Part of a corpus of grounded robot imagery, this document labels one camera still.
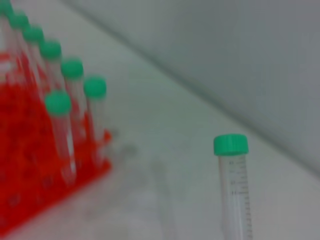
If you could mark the green-capped clear test tube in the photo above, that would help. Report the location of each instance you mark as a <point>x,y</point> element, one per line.
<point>72,68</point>
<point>95,87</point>
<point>19,21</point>
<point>231,145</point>
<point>5,7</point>
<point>51,49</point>
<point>58,104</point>
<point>33,34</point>

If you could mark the orange test tube rack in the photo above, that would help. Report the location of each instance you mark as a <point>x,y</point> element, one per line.
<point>22,140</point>

